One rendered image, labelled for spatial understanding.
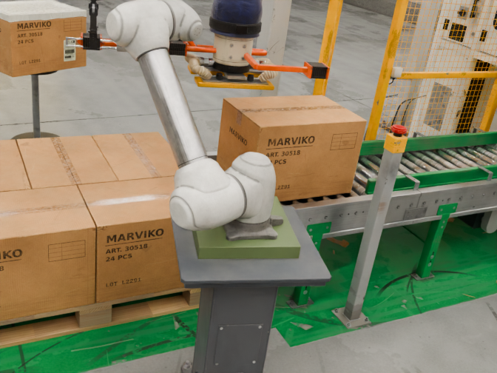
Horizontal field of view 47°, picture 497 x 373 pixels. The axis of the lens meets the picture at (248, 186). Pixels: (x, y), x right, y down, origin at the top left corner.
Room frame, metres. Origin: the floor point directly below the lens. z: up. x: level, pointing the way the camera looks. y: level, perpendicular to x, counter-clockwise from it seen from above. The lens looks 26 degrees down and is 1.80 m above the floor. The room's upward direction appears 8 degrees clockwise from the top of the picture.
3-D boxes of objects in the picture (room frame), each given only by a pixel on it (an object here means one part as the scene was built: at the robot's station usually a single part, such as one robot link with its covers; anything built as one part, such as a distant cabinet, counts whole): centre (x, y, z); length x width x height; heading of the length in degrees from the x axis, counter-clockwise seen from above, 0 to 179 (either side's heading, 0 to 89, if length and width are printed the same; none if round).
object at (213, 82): (2.42, 0.12, 1.13); 0.34 x 0.10 x 0.05; 108
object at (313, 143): (2.71, -0.17, 0.75); 0.60 x 0.40 x 0.40; 120
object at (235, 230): (1.76, -0.03, 0.83); 0.22 x 0.18 x 0.06; 108
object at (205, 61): (2.52, 0.15, 1.17); 0.34 x 0.25 x 0.06; 108
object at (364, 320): (2.37, -0.61, 0.01); 0.15 x 0.15 x 0.03; 30
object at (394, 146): (2.37, -0.61, 0.50); 0.07 x 0.07 x 1.00; 30
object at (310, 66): (2.36, -0.21, 1.24); 0.09 x 0.08 x 0.05; 18
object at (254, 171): (1.74, -0.01, 0.97); 0.18 x 0.16 x 0.22; 138
